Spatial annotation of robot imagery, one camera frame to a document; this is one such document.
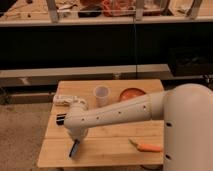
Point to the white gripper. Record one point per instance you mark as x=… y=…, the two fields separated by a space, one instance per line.
x=77 y=135

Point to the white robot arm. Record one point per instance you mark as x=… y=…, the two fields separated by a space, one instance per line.
x=187 y=113

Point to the wooden table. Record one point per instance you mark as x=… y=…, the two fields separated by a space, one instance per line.
x=103 y=146

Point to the white plastic bottle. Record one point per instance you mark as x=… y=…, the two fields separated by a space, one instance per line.
x=66 y=100

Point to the clear plastic cup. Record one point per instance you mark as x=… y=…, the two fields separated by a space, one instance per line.
x=101 y=94

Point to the orange toy carrot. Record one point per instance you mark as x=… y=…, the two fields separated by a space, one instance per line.
x=146 y=147

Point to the orange plate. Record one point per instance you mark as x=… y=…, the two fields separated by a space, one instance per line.
x=130 y=93

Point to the wooden shelf with clutter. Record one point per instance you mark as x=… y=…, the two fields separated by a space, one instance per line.
x=104 y=12

